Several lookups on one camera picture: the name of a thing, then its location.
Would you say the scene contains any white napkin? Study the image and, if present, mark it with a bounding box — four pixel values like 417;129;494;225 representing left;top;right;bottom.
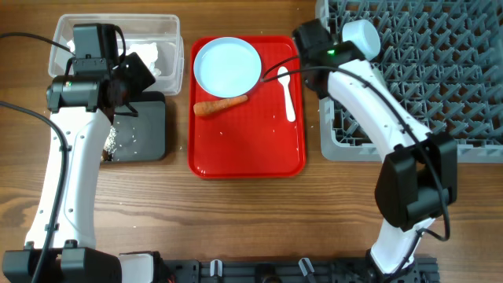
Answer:
66;39;163;78

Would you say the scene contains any white rice pile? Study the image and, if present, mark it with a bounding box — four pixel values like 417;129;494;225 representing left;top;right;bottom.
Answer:
103;126;137;155

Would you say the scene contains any brown food scrap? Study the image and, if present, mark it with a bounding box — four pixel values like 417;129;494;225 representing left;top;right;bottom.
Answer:
101;149;113;163

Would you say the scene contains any light blue bowl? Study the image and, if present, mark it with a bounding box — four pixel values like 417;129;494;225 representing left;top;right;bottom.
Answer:
342;20;381;61

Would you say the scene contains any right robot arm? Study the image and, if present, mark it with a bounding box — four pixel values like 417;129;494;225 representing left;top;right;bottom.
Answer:
292;20;457;282

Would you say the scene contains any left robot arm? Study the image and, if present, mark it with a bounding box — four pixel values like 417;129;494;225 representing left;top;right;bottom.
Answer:
2;23;173;282

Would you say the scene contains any black waste tray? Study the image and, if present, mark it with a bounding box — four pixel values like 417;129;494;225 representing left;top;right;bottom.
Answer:
105;91;166;163

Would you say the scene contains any grey dishwasher rack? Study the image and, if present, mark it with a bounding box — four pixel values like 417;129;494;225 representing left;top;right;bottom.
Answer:
315;0;502;164

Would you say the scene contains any clear plastic bin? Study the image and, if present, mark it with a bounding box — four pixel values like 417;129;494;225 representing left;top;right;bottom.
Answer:
53;13;184;96

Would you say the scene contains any orange carrot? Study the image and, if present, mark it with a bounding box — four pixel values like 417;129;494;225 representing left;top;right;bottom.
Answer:
193;95;248;116

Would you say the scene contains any large light blue plate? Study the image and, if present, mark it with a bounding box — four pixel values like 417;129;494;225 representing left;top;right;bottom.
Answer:
193;37;262;98

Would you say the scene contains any red serving tray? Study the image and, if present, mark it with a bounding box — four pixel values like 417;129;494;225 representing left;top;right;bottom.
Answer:
187;35;307;178

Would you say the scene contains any white plastic spoon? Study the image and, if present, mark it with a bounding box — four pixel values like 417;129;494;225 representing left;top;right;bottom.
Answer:
277;66;296;123

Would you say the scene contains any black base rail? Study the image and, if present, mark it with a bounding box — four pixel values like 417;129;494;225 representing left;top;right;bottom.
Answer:
156;257;439;283

